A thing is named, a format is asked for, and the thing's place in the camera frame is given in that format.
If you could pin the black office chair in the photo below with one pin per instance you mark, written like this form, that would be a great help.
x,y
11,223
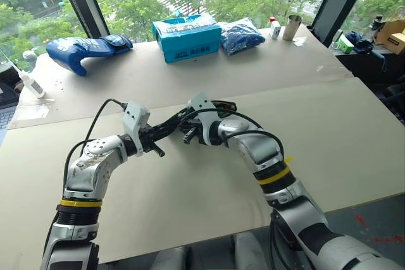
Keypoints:
x,y
395,99

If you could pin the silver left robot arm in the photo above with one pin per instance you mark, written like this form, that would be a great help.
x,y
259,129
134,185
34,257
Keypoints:
x,y
91,169

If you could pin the small white red-capped bottle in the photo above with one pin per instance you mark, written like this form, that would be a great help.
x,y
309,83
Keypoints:
x,y
275,31

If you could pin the clear plastic sheet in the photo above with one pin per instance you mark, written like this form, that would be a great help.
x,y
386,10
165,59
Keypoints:
x,y
33,108

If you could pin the brown cardboard box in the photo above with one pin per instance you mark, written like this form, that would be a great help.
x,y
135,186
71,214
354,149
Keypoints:
x,y
390,28

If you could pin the blue cardboard box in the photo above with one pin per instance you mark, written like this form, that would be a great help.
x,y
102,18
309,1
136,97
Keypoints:
x,y
186,40

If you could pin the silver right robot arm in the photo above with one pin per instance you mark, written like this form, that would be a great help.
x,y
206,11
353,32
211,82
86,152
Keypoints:
x,y
262,153

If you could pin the blue plastic packet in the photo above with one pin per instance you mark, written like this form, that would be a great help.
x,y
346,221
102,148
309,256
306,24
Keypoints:
x,y
240,37

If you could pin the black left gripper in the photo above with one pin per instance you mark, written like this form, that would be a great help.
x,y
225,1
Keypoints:
x,y
148,137

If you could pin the blue plastic bag left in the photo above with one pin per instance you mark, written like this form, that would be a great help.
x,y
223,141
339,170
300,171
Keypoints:
x,y
76,52

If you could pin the steel cup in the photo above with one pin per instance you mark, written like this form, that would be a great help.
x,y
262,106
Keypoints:
x,y
291,28

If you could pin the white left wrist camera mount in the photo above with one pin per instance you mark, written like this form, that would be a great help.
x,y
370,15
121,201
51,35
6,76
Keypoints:
x,y
134,118

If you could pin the white squeeze bottle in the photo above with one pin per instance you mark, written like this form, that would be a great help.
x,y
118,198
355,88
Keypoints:
x,y
31,84

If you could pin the green white small box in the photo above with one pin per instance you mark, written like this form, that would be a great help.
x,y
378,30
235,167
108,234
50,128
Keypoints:
x,y
343,45

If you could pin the dark blue cloth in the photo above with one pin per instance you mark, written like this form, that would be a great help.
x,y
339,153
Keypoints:
x,y
364,45

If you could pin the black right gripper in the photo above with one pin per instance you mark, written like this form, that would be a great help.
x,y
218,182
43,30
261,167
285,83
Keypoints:
x,y
196,129

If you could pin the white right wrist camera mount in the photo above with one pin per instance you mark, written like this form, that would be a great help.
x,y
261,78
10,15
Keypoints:
x,y
200,100

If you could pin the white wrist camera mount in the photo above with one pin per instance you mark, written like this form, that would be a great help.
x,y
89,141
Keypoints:
x,y
134,118
200,100

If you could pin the dark laptop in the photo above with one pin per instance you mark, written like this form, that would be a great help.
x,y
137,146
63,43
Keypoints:
x,y
7,105

